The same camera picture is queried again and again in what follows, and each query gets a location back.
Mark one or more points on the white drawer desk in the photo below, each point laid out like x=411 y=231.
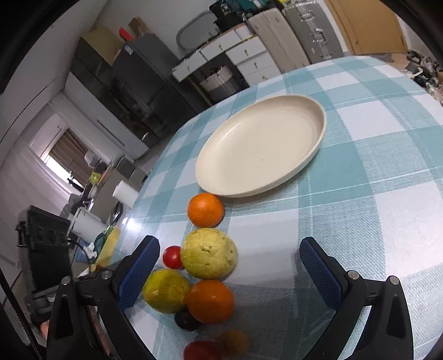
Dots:
x=246 y=52

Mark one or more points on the beige suitcase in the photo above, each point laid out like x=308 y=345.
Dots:
x=280 y=40

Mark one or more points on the large orange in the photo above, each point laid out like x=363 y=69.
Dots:
x=210 y=302

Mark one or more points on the woven laundry basket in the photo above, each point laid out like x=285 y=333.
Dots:
x=221 y=82

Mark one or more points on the black refrigerator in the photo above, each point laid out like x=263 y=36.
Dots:
x=144 y=72

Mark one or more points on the dark plum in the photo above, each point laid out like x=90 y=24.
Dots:
x=186 y=321

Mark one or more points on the oval mirror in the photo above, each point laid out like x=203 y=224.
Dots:
x=197 y=32

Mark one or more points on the wooden door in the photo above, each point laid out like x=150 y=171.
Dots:
x=368 y=27

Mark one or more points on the green-yellow citrus fruit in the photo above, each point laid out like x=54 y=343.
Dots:
x=165 y=290

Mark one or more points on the silver suitcase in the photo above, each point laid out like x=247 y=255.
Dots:
x=314 y=30

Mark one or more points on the cream oval plate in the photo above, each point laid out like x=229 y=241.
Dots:
x=262 y=146

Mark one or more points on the orange mandarin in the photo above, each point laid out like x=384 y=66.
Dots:
x=205 y=210

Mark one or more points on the yellow-green guava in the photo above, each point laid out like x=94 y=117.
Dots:
x=208 y=254

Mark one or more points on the brown kiwi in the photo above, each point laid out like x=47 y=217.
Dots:
x=233 y=343

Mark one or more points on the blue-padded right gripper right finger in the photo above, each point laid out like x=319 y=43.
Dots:
x=387 y=333

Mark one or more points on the black glass cabinet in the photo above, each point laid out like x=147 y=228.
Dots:
x=93 y=66

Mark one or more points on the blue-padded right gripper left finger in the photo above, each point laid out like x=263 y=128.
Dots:
x=72 y=332

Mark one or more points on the blue plaid tablecloth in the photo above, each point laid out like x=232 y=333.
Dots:
x=371 y=197

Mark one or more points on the red cherry tomato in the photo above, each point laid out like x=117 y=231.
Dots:
x=201 y=350
x=171 y=257

